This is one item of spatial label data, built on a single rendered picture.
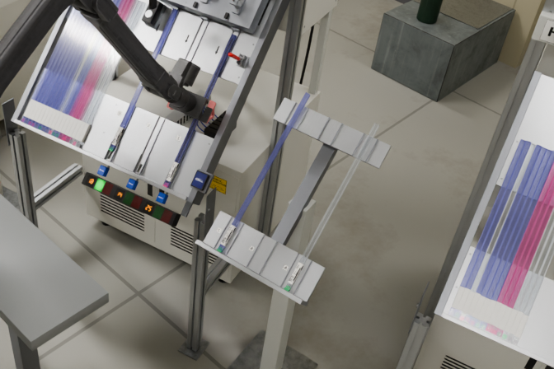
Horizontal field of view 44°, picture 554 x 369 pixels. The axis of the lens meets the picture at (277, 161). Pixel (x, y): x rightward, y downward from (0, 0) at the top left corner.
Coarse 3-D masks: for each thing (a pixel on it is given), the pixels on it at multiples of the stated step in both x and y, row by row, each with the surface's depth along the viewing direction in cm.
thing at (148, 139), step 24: (96, 120) 215; (120, 120) 213; (144, 120) 211; (168, 120) 209; (96, 144) 213; (120, 144) 211; (144, 144) 209; (168, 144) 207; (192, 144) 205; (144, 168) 208; (168, 168) 206; (192, 168) 204
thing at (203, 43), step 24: (144, 0) 218; (144, 24) 216; (192, 24) 212; (216, 24) 210; (264, 24) 206; (168, 48) 213; (192, 48) 211; (216, 48) 209; (240, 48) 207; (240, 72) 205
